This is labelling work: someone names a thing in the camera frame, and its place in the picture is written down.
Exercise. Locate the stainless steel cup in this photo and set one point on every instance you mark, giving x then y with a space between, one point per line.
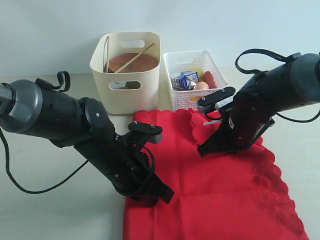
118 85

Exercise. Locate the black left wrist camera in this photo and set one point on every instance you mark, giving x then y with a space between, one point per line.
143 133

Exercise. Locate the wooden chopstick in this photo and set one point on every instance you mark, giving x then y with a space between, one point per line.
134 58
107 52

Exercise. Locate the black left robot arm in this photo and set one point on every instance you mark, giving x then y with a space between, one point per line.
33 109

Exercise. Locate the cream plastic storage bin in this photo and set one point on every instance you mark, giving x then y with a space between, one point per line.
142 88

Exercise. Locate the yellow lemon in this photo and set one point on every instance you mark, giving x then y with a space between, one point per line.
200 73

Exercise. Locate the white perforated plastic basket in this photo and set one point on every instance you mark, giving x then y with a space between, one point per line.
180 61

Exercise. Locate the yellow cheese wedge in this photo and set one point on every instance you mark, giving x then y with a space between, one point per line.
195 98

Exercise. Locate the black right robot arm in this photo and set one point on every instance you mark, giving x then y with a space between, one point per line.
294 84

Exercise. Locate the brown clay plate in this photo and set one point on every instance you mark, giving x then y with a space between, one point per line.
142 64

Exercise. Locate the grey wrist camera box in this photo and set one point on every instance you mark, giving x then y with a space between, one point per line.
216 100

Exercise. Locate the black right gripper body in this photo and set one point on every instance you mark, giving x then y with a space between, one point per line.
239 130

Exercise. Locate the blue white milk carton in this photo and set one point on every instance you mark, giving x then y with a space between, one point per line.
184 81

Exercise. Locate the red scalloped cloth mat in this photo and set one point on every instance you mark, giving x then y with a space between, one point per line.
220 196

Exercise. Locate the red sausage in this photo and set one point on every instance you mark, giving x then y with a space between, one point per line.
209 79

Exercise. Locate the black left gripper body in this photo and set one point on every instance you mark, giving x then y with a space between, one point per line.
141 183

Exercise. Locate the brown egg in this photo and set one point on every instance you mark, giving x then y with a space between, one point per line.
202 85

